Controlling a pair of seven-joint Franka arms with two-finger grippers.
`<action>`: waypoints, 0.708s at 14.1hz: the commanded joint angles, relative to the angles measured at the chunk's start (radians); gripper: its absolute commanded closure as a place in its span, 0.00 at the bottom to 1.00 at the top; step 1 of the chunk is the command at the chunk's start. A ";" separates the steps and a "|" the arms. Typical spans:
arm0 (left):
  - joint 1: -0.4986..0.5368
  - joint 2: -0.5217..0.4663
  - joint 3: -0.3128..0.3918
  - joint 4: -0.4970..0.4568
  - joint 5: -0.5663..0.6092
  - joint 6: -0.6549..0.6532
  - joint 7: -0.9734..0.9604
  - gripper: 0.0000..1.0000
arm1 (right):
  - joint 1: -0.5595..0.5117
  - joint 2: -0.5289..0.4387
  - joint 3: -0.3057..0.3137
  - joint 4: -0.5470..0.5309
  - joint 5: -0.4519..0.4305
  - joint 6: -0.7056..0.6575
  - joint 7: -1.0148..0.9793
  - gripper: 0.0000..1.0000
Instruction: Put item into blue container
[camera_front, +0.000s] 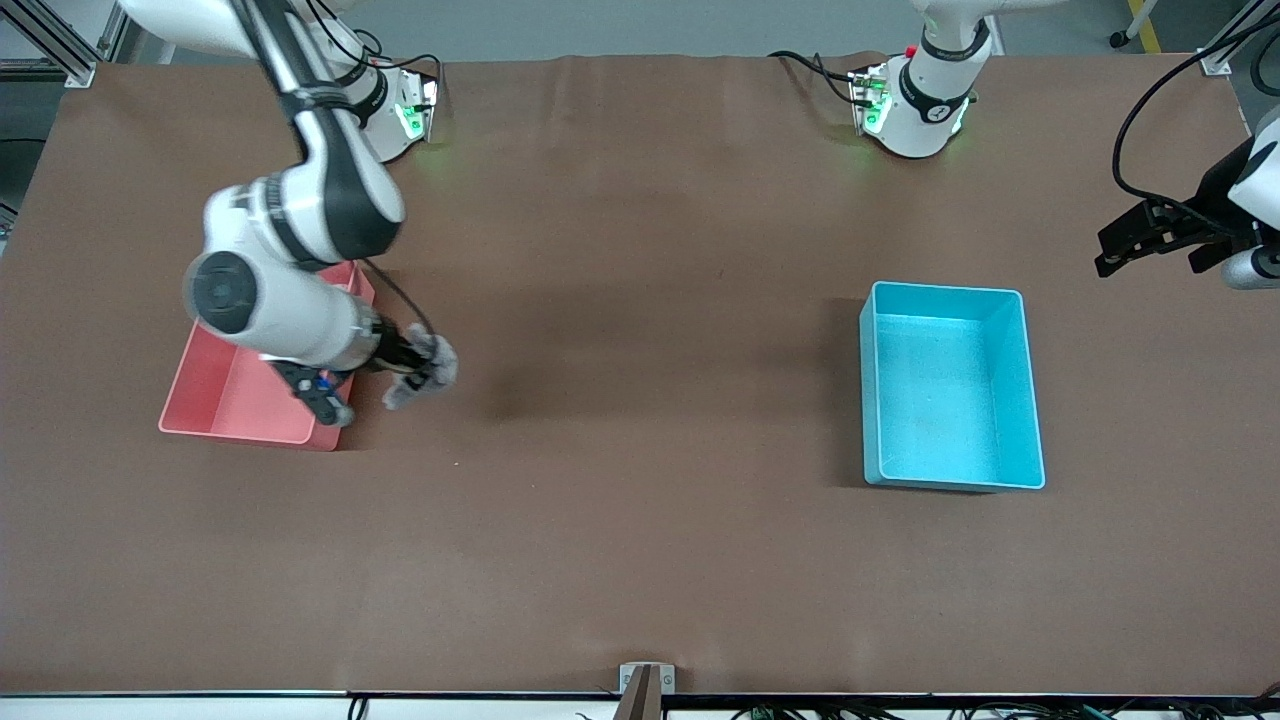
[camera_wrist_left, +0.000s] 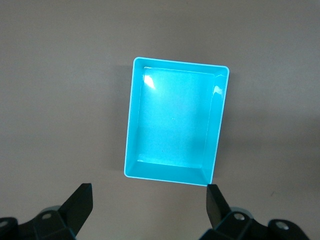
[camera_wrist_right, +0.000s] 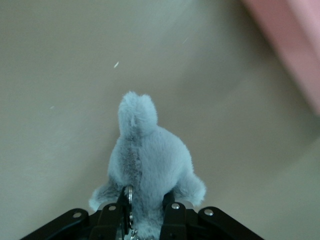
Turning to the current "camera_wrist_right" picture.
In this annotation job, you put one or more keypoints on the pink plastic box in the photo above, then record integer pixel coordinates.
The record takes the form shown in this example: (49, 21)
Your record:
(295, 37)

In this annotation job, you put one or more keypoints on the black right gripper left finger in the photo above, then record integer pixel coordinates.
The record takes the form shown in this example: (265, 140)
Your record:
(108, 220)

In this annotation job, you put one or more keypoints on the plain grey plush toy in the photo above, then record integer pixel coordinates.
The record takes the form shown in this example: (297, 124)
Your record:
(152, 160)

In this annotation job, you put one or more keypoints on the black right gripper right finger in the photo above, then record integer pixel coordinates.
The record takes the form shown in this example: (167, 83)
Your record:
(175, 220)

